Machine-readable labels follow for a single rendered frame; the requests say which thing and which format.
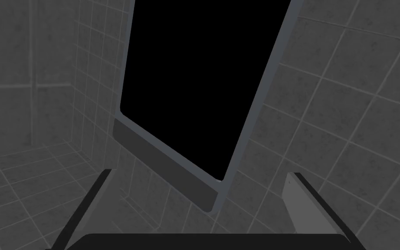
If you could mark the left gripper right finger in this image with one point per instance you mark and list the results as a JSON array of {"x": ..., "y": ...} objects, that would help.
[{"x": 307, "y": 208}]

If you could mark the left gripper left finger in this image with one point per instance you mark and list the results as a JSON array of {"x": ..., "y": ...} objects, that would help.
[{"x": 89, "y": 205}]

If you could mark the black window with grey frame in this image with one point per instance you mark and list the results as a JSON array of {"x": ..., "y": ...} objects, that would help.
[{"x": 200, "y": 86}]

